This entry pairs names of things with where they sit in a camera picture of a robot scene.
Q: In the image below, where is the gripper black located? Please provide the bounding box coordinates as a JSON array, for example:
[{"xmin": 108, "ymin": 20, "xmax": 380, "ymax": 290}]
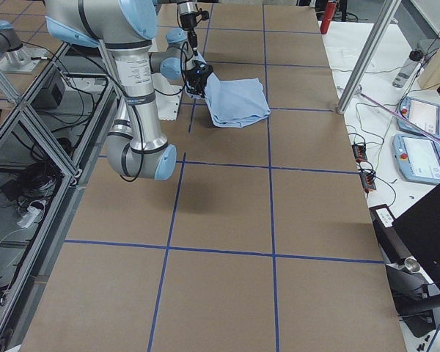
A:
[
  {"xmin": 179, "ymin": 12, "xmax": 198, "ymax": 56},
  {"xmin": 184, "ymin": 67, "xmax": 206, "ymax": 98}
]

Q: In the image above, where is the light blue t-shirt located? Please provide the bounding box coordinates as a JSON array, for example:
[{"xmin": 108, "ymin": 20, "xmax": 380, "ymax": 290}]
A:
[{"xmin": 188, "ymin": 73, "xmax": 271, "ymax": 128}]

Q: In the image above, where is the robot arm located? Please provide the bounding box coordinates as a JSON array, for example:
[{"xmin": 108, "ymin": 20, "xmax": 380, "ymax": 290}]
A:
[
  {"xmin": 45, "ymin": 1, "xmax": 213, "ymax": 181},
  {"xmin": 177, "ymin": 1, "xmax": 198, "ymax": 56}
]

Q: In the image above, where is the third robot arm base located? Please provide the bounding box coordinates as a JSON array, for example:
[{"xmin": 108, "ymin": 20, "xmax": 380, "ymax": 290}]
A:
[{"xmin": 0, "ymin": 20, "xmax": 48, "ymax": 73}]

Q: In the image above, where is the red cylinder tube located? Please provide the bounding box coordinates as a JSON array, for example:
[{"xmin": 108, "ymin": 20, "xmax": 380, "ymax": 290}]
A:
[{"xmin": 320, "ymin": 0, "xmax": 337, "ymax": 34}]

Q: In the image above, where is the black power box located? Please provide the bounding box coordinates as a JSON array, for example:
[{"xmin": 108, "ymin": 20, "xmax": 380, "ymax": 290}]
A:
[{"xmin": 32, "ymin": 71, "xmax": 65, "ymax": 109}]

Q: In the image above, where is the orange connector board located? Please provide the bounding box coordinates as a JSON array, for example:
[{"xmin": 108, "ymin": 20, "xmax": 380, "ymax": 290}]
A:
[{"xmin": 351, "ymin": 142, "xmax": 377, "ymax": 194}]

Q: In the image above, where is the teach pendant far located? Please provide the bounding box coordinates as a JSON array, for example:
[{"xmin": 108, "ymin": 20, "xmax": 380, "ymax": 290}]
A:
[{"xmin": 398, "ymin": 97, "xmax": 440, "ymax": 138}]

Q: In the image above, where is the teach pendant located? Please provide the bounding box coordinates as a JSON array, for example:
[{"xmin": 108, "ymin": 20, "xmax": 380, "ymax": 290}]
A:
[
  {"xmin": 398, "ymin": 97, "xmax": 440, "ymax": 138},
  {"xmin": 392, "ymin": 133, "xmax": 440, "ymax": 185}
]

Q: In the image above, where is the teach pendant near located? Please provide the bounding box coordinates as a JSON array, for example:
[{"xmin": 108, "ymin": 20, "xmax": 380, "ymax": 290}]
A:
[{"xmin": 392, "ymin": 133, "xmax": 440, "ymax": 185}]

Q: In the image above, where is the reacher grabber stick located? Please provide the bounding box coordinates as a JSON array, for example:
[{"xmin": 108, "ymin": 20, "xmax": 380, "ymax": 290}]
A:
[{"xmin": 354, "ymin": 84, "xmax": 440, "ymax": 145}]

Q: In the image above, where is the black monitor on stand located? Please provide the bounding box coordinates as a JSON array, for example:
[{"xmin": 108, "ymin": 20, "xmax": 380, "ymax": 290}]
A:
[{"xmin": 370, "ymin": 183, "xmax": 440, "ymax": 337}]

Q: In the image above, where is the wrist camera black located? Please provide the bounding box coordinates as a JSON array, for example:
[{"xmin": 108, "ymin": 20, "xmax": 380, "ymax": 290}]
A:
[
  {"xmin": 193, "ymin": 60, "xmax": 213, "ymax": 81},
  {"xmin": 197, "ymin": 9, "xmax": 210, "ymax": 21}
]

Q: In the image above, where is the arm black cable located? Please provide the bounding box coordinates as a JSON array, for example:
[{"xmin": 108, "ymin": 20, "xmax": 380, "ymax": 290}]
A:
[{"xmin": 95, "ymin": 36, "xmax": 195, "ymax": 182}]

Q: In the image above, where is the aluminium frame post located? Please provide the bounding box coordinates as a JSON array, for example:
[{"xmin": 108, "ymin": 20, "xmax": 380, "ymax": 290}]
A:
[{"xmin": 337, "ymin": 0, "xmax": 402, "ymax": 114}]

